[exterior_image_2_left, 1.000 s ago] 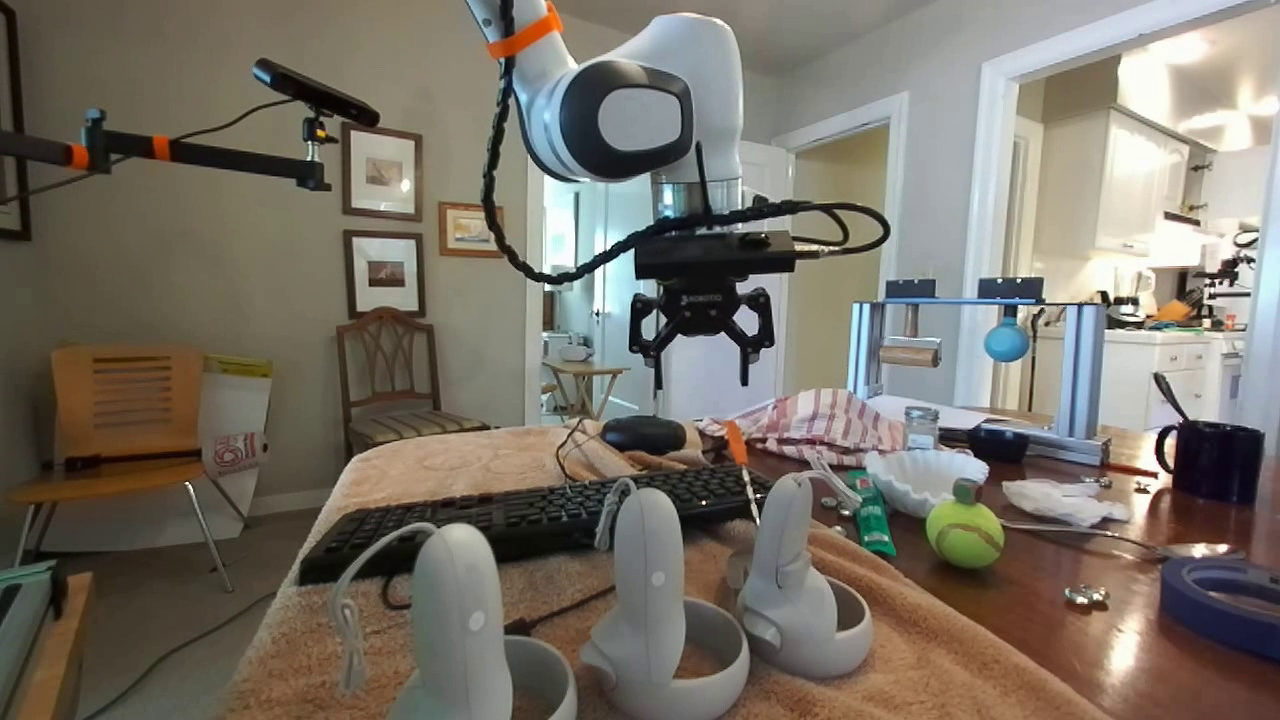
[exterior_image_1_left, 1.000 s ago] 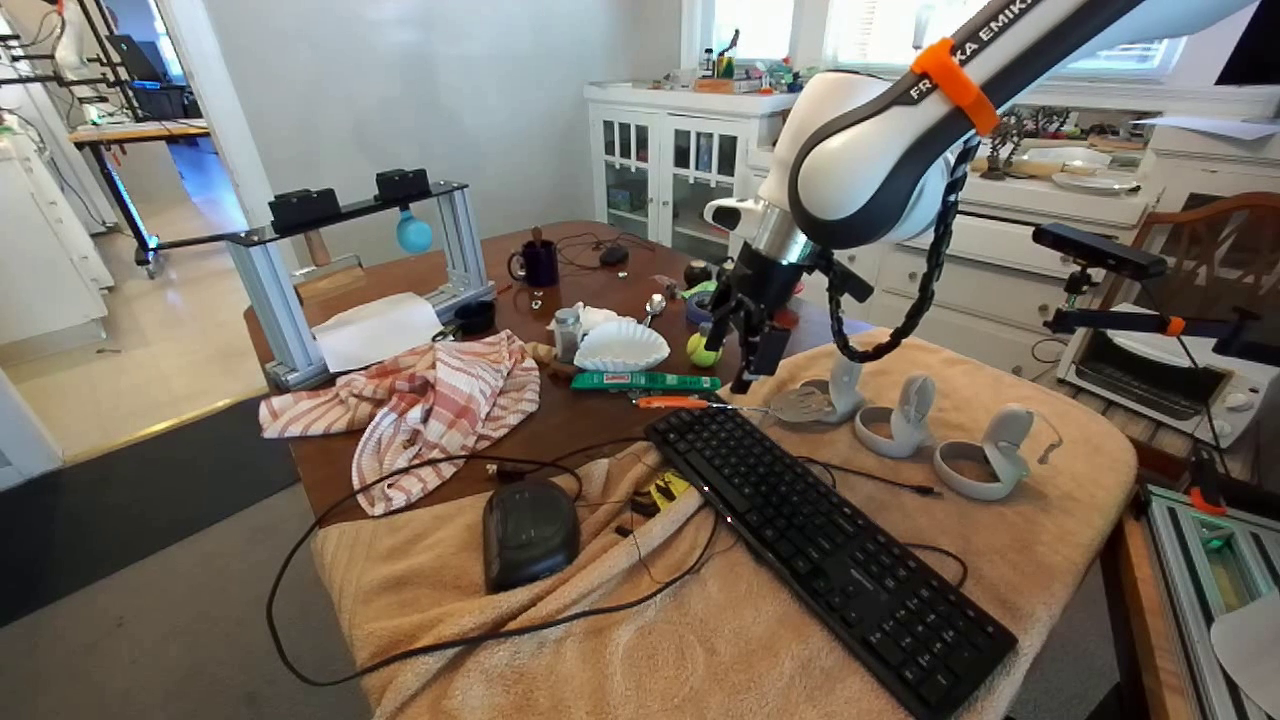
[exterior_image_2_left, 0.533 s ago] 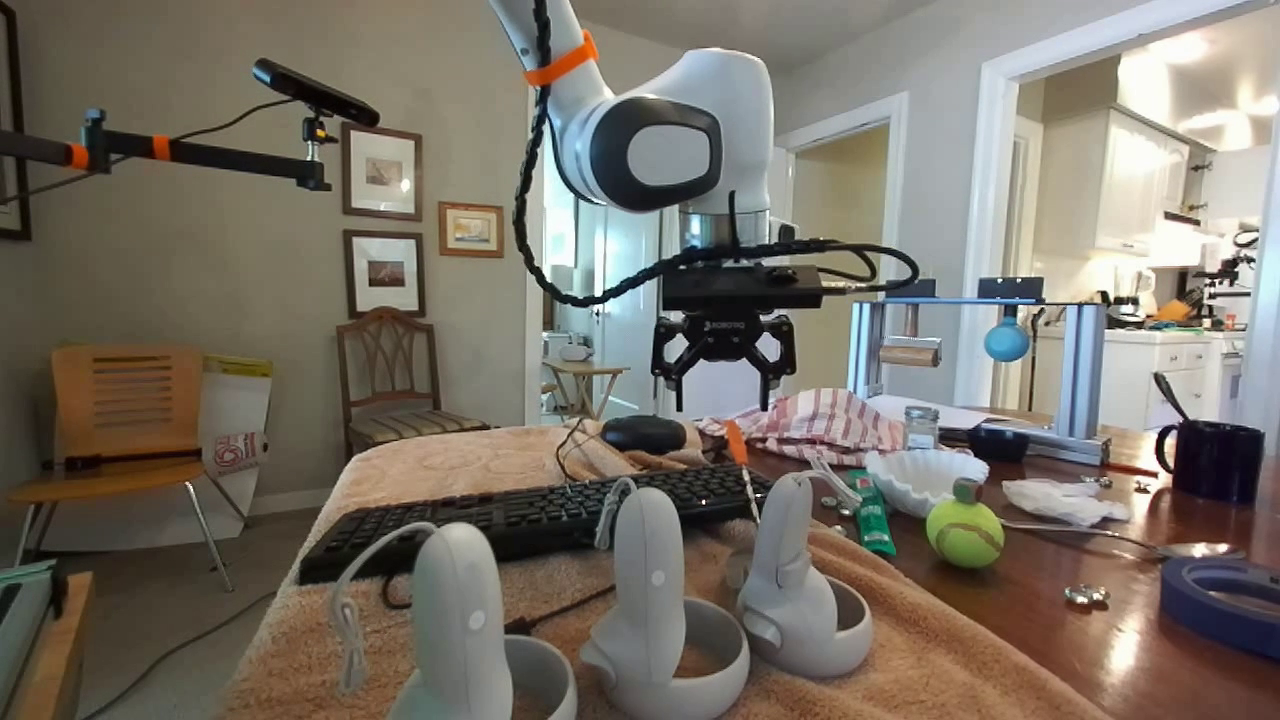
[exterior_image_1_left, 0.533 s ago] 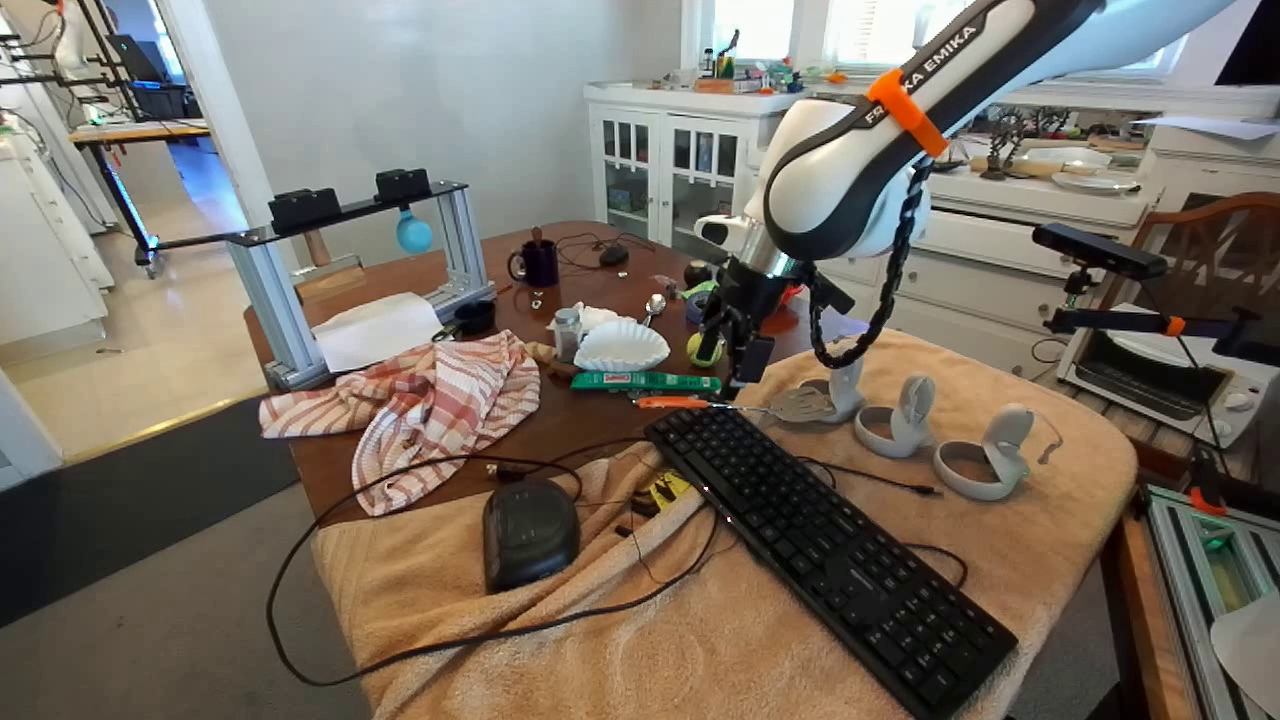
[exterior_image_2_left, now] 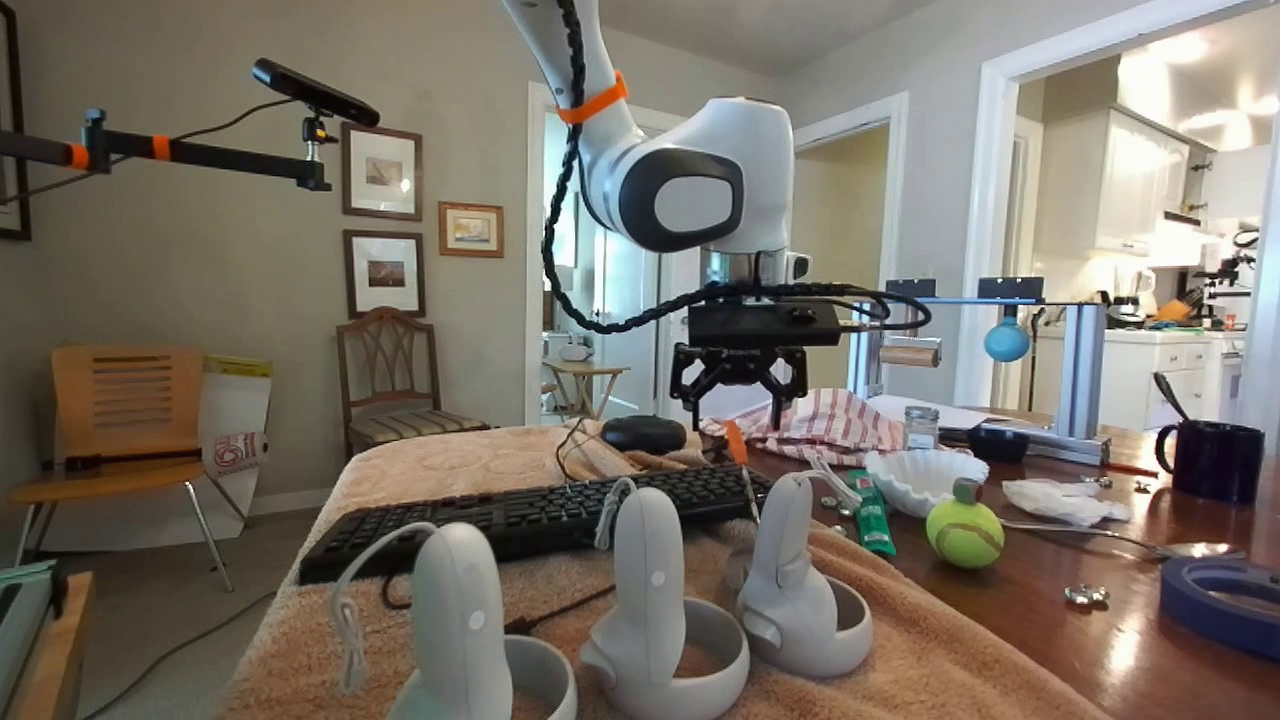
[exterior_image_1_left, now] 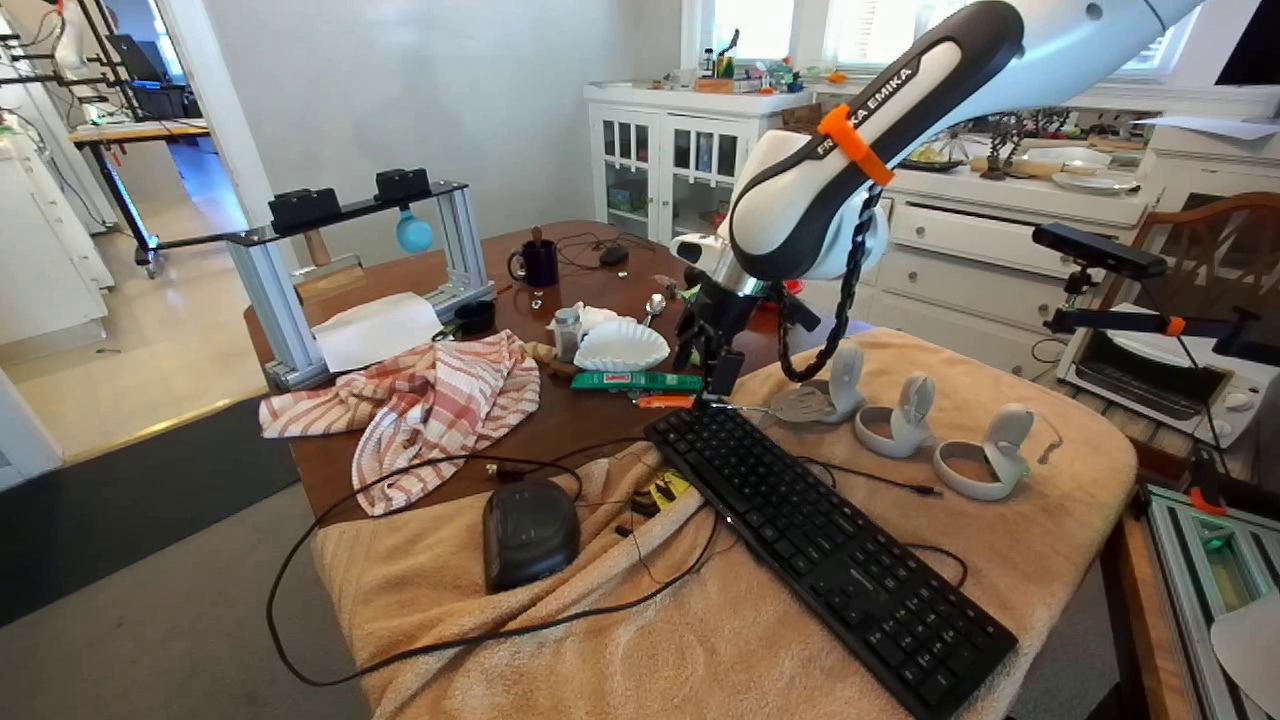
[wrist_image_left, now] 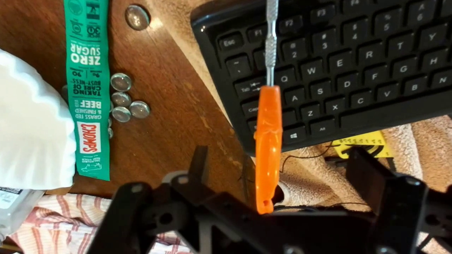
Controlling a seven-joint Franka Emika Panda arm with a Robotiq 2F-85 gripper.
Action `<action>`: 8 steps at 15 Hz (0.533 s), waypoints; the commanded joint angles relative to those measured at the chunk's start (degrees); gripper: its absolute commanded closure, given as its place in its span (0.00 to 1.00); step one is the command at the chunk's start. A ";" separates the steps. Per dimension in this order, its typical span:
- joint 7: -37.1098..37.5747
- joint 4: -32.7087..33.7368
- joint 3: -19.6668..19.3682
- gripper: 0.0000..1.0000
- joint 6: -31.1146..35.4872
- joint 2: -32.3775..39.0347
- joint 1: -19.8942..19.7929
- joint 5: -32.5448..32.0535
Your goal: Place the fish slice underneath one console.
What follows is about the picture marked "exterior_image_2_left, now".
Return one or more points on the small framed picture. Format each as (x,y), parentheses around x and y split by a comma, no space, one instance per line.
(470,228)

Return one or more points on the green snack stick packet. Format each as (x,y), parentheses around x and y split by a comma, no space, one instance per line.
(874,528)

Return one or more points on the small glass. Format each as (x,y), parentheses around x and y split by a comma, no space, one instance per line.
(923,431)

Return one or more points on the small side table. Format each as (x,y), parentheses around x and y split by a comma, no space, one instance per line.
(583,388)

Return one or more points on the white VR controller far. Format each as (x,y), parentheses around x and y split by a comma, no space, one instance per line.
(466,660)

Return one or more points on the tan towel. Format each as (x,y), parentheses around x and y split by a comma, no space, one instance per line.
(924,658)

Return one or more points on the green tennis ball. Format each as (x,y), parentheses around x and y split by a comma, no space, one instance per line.
(966,528)

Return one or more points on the white crumpled napkin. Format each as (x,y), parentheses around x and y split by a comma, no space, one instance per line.
(1077,504)

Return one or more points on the black computer mouse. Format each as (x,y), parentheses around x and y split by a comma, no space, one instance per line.
(640,434)

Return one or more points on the wooden slatted chair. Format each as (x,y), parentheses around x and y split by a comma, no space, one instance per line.
(125,420)

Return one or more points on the metal spoon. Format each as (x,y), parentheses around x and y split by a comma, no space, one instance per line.
(1154,550)

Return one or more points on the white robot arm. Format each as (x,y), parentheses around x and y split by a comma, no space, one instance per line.
(717,182)

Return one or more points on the upper framed picture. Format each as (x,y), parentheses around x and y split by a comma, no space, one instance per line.
(382,175)

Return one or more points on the dark blue mug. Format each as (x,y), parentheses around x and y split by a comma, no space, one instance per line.
(1208,456)

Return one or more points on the lower framed picture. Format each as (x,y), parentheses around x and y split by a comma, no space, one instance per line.
(386,274)

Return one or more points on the red striped cloth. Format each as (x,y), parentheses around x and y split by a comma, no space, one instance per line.
(827,426)

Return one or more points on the fish slice orange handle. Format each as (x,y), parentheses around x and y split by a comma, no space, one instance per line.
(738,453)

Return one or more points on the black camera on boom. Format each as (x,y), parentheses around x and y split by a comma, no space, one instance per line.
(99,148)

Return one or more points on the white VR controller middle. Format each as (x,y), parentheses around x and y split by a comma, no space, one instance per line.
(658,650)

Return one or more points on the white ruffled bowl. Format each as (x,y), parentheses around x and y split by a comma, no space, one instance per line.
(919,481)

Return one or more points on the blue tape roll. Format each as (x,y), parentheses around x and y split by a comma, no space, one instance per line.
(1225,601)

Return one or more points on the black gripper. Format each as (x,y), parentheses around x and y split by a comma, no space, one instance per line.
(753,318)

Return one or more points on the black keyboard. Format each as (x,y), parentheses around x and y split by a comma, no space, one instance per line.
(522,520)

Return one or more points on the white paper bag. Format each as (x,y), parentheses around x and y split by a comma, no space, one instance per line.
(232,413)

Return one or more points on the dark wooden armchair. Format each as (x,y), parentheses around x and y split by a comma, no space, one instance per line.
(391,387)

